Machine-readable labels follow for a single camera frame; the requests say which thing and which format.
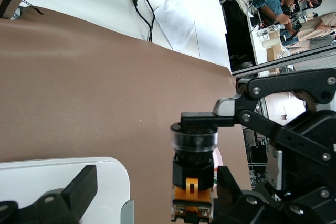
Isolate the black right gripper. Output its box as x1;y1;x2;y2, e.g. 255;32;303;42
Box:
180;68;336;224

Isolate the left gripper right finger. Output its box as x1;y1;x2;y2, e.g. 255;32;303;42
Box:
209;165;322;224

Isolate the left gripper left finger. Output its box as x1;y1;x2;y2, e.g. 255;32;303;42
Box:
0;165;98;224

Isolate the orange push button switch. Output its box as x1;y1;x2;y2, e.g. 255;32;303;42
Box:
170;121;220;223

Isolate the white lidded storage box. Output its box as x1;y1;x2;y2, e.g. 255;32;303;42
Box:
0;156;135;224

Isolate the small cardboard box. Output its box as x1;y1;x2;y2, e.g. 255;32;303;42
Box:
266;31;286;74

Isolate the black equipment rack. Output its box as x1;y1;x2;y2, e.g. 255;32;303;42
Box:
243;128;269;183

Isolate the white round plate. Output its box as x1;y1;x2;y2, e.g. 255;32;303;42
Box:
212;147;224;188

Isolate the white paper roll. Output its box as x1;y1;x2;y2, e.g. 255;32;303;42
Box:
262;38;281;49

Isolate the person in beige clothes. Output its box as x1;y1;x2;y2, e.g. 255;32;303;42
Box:
287;11;336;50

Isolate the brown table mat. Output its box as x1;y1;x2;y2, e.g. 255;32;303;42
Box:
0;5;253;224

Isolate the person in dark shirt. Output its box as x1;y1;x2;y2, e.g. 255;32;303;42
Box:
307;0;332;10

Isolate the aluminium frame post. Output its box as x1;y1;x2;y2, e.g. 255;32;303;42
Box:
230;44;336;78

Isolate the black adapter cable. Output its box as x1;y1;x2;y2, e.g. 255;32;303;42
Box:
131;0;153;42
142;0;156;42

